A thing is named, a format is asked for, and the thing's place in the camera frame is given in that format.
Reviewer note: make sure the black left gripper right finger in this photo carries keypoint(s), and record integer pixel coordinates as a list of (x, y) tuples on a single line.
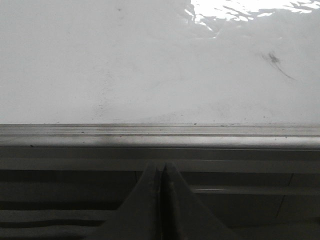
[(183, 215)]

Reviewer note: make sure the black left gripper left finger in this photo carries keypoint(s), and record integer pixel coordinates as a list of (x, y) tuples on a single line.
[(138, 218)]

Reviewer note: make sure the dark radiator grille panel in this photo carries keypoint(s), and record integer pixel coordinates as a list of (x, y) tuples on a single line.
[(59, 205)]

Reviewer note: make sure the white whiteboard with metal frame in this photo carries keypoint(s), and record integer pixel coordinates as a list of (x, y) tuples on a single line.
[(160, 73)]

